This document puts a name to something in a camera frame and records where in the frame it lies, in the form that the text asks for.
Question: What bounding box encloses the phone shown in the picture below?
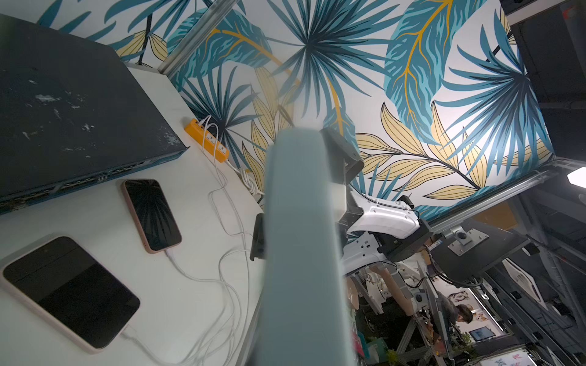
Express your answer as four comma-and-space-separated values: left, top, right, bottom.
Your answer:
121, 179, 183, 254
1, 236, 141, 354
256, 129, 354, 365

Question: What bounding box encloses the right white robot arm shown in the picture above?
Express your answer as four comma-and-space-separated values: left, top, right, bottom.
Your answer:
339, 189, 432, 275

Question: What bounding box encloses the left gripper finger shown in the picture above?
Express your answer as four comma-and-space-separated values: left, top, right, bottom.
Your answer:
250, 213, 265, 261

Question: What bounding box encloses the coiled white cord right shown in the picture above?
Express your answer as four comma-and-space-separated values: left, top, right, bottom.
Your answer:
228, 159, 266, 202

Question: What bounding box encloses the orange power strip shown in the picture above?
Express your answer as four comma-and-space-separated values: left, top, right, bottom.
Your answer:
184, 119, 229, 163

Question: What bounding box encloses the dark grey network switch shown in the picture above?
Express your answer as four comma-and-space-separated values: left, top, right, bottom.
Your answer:
1, 15, 186, 213

